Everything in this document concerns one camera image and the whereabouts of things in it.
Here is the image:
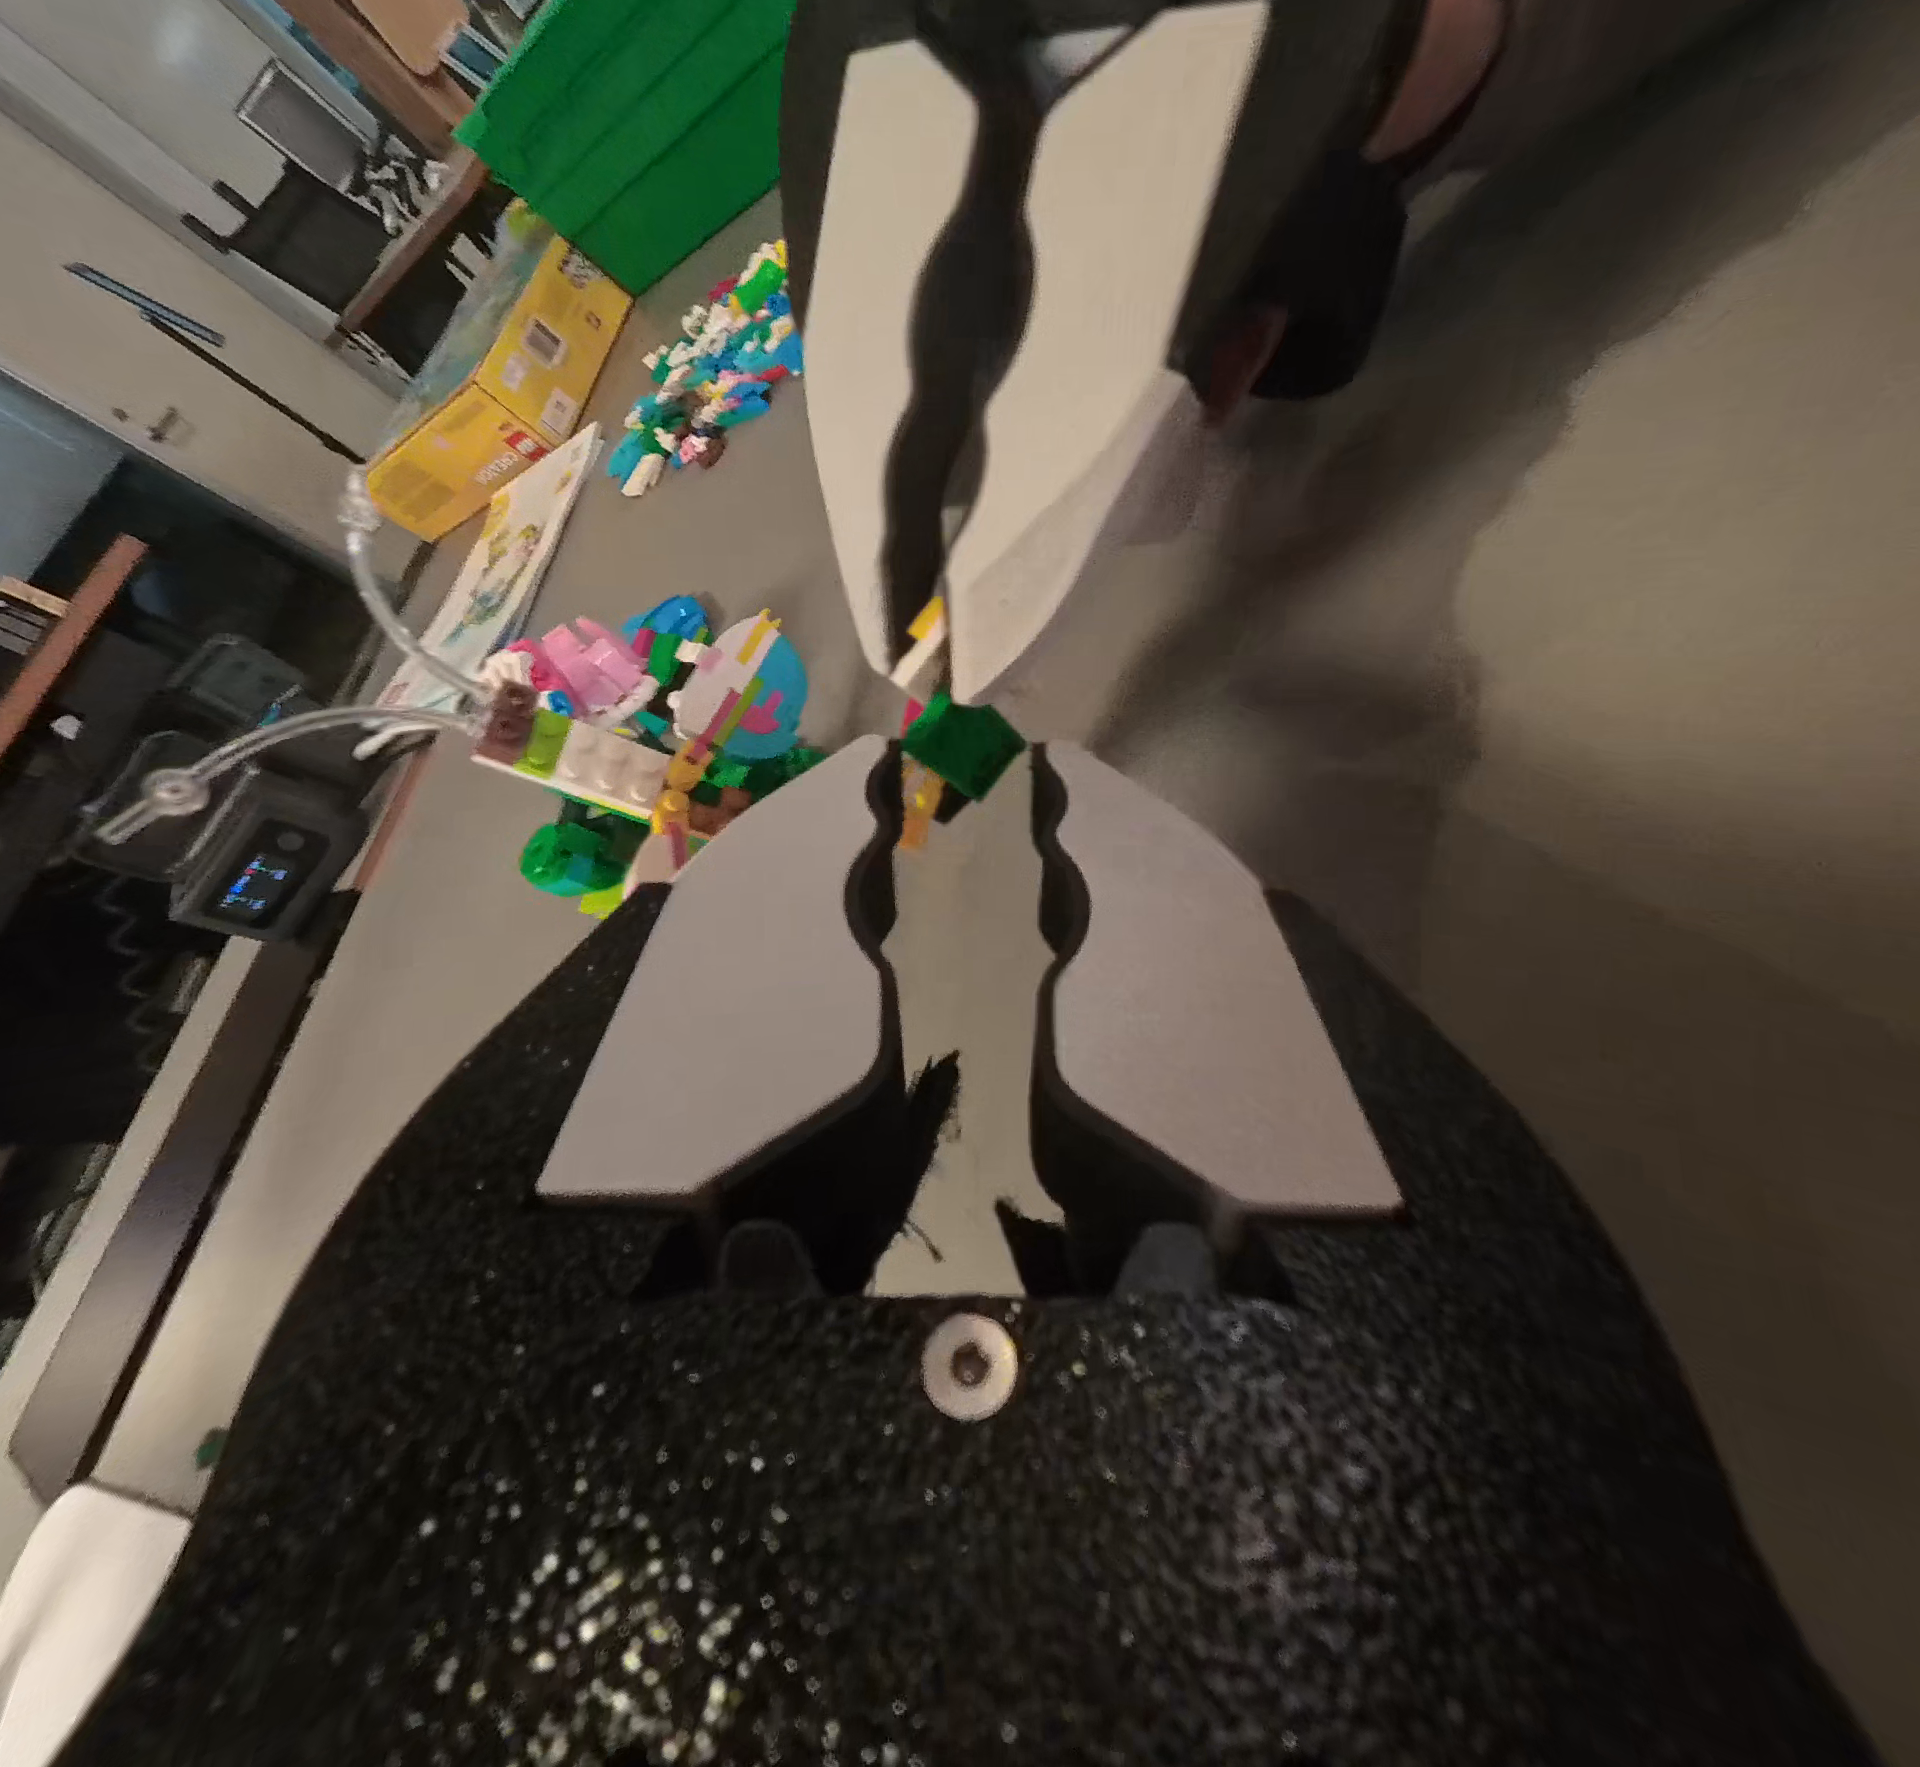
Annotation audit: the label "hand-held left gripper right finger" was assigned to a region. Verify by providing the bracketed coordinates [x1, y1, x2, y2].
[1032, 742, 1408, 1226]

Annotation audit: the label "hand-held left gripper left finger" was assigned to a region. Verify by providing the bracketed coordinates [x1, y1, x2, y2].
[534, 736, 906, 1212]

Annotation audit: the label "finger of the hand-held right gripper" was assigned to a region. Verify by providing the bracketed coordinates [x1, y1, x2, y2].
[942, 0, 1278, 714]
[802, 38, 992, 686]

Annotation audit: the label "small green lego assembly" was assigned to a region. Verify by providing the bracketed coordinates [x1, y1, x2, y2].
[895, 692, 1032, 858]

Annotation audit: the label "small yellow white lego piece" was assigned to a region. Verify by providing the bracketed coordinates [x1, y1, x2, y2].
[883, 592, 954, 692]

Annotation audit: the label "pile of loose lego bricks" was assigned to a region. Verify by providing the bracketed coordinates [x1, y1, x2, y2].
[606, 234, 808, 504]

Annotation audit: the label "colourful butterfly lego model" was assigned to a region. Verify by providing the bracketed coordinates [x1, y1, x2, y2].
[89, 462, 830, 924]

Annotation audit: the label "yellow lego box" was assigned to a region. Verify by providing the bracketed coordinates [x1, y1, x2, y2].
[361, 232, 636, 544]

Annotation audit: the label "lego instruction booklet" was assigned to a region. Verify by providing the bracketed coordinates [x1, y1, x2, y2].
[371, 424, 606, 716]

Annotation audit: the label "green baseplates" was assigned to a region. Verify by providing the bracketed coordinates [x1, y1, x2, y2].
[451, 0, 835, 298]

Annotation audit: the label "black device with screen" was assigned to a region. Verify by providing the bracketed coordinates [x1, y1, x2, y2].
[81, 634, 366, 942]

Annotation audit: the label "black chair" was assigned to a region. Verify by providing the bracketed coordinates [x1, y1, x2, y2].
[181, 144, 459, 322]

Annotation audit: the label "white object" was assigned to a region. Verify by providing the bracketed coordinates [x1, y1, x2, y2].
[0, 1486, 197, 1767]

